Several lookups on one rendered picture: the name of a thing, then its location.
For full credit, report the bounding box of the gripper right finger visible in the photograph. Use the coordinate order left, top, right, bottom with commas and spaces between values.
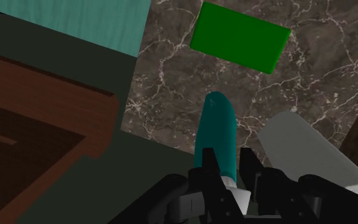
239, 147, 358, 224

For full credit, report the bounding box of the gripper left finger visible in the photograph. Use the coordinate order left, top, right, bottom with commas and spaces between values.
109, 147, 245, 224

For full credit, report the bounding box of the teal bottle with white cap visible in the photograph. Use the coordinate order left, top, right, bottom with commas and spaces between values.
193, 91, 251, 216

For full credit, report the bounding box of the grey paper roll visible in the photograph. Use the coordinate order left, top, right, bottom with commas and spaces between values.
256, 111, 358, 204

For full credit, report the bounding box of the green flat box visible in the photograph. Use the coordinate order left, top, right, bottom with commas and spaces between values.
189, 1, 292, 75

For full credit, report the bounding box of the brown wooden furniture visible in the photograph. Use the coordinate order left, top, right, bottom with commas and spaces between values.
0, 48, 120, 224

